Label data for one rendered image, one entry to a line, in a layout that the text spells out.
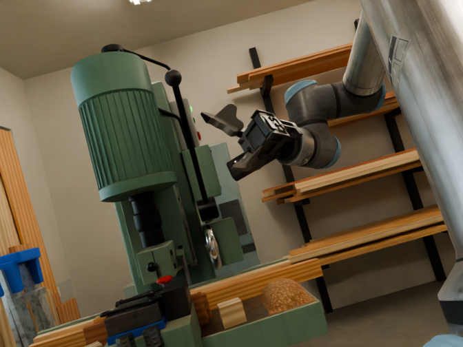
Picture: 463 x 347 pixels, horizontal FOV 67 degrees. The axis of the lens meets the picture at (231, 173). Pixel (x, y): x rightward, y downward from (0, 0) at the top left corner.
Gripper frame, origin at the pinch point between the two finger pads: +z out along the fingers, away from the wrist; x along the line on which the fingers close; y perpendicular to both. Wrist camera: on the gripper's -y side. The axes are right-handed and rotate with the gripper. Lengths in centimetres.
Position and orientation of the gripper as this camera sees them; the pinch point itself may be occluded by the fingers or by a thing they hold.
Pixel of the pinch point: (212, 141)
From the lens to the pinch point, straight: 67.6
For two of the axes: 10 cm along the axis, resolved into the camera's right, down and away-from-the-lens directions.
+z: -7.4, -0.6, -6.7
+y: 5.2, -6.7, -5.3
